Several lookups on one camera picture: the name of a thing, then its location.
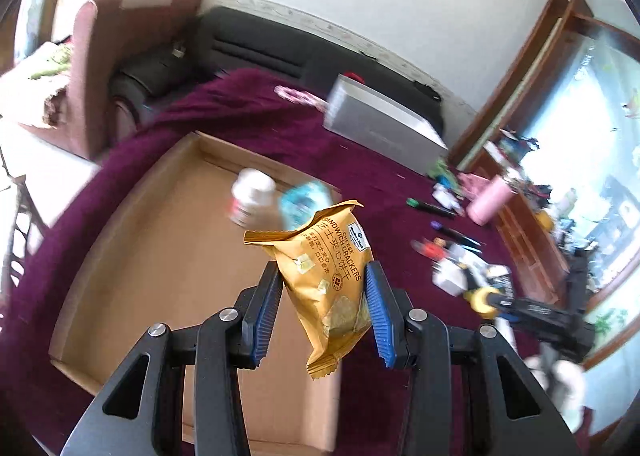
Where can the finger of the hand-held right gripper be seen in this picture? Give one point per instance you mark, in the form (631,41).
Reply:
(507,308)

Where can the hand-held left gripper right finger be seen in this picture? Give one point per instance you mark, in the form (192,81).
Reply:
(377,316)

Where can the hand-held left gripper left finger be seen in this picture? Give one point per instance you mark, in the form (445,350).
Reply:
(265,316)

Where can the yellow black round item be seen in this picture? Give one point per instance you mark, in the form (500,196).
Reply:
(481,302)

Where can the black snack packet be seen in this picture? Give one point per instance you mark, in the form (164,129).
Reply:
(495,278)

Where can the yellow cracker packet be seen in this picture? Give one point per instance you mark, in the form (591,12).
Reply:
(320,286)

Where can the purple-capped black marker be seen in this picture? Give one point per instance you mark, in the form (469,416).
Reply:
(452,232)

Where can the cardboard box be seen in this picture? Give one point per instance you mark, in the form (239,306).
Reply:
(165,261)

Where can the person's right hand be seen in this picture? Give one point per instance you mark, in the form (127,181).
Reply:
(565,386)

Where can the white bottle black label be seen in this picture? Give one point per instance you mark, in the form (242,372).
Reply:
(450,281)

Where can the wooden cabinet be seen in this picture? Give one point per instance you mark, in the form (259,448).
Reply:
(530,236)

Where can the orange-capped black marker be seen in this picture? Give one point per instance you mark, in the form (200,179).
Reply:
(429,248)

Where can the pink thermos flask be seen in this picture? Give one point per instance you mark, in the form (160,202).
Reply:
(487,203)

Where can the green-capped black marker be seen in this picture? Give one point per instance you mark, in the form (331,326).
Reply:
(430,207)

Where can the white pill bottle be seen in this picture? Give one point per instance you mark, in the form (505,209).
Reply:
(250,196)

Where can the teal snack packet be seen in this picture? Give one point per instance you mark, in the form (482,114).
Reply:
(305,198)

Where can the pink plush toy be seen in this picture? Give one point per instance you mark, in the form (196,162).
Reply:
(471,184)

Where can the maroon blanket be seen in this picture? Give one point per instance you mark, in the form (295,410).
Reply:
(350,170)

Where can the green cloth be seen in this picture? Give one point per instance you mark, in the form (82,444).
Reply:
(441,167)

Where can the grey rectangular box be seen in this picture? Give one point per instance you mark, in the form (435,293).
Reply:
(380,120)

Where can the pink patterned item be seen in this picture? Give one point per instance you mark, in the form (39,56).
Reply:
(295,95)

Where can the black bag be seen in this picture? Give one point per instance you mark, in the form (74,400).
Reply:
(427,89)
(155,70)

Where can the red bag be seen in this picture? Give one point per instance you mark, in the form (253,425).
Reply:
(355,76)

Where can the black sofa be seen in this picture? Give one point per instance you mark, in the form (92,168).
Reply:
(260,45)

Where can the brown pink armchair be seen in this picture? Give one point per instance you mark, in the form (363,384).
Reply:
(95,60)

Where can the floral cloth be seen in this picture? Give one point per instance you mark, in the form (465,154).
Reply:
(42,65)

